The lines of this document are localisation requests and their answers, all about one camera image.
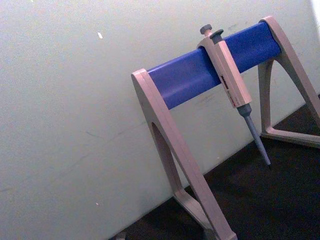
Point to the grey stand with blue bar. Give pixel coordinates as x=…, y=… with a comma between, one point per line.
x=185, y=82

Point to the pale grey pipette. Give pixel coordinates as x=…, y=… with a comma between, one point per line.
x=231, y=78

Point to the black table cloth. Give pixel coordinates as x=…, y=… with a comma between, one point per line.
x=262, y=197

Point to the plain pale wall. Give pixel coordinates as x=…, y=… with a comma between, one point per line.
x=75, y=100

